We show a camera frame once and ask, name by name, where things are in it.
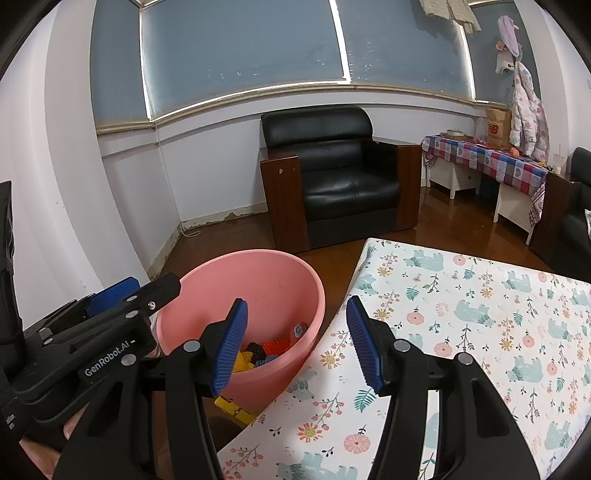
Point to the plastic cup with straw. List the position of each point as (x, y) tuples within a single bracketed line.
[(558, 161)]

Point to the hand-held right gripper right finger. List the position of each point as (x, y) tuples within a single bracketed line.
[(364, 346)]

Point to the beige hanging garment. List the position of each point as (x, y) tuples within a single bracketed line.
[(452, 11)]

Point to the floral puffer jacket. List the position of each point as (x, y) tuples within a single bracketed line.
[(528, 110)]

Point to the white desk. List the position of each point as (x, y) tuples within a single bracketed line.
[(448, 175)]

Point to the yellow foam net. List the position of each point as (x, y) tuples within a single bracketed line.
[(242, 362)]

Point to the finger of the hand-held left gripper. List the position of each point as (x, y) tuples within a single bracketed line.
[(113, 295), (159, 290)]

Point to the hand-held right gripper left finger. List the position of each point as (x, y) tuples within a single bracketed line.
[(228, 350)]

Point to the brown paper bag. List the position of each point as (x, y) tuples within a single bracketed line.
[(497, 129)]

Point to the checkered cloth side table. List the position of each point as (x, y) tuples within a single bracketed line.
[(489, 161)]

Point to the pink plastic bucket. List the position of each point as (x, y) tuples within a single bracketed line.
[(258, 286)]

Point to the purple hat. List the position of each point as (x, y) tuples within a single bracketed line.
[(508, 34)]

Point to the black foam net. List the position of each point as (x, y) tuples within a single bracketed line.
[(255, 353)]

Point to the white plush toy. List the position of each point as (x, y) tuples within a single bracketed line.
[(503, 62)]

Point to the yellow plastic block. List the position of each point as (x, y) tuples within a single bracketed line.
[(235, 410)]

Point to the black leather armchair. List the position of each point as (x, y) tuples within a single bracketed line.
[(575, 221), (341, 184)]

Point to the curved bay window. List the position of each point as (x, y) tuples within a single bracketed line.
[(240, 50)]

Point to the person's left hand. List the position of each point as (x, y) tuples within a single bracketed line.
[(74, 424)]

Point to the red foam net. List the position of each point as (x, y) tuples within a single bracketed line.
[(277, 347)]

